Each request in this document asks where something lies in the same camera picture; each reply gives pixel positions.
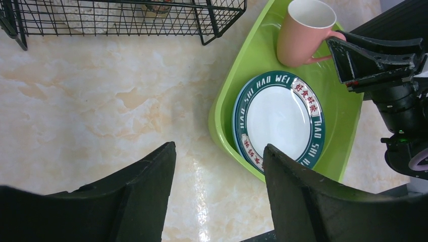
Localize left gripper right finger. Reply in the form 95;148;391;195
263;144;427;241

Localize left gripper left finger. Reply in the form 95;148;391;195
1;142;176;241

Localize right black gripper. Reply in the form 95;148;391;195
327;32;427;134

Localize pink mug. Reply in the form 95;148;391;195
276;0;346;68

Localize green-rimmed white plate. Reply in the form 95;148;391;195
235;71;326;172

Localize green plastic basin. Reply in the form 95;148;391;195
208;1;363;182

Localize blue plate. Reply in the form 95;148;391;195
232;75;264;175

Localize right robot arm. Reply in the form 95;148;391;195
326;32;427;179

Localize black trash bin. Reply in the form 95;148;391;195
350;0;427;43

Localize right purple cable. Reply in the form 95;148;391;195
408;148;428;171

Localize black wire rack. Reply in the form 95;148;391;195
1;0;247;50

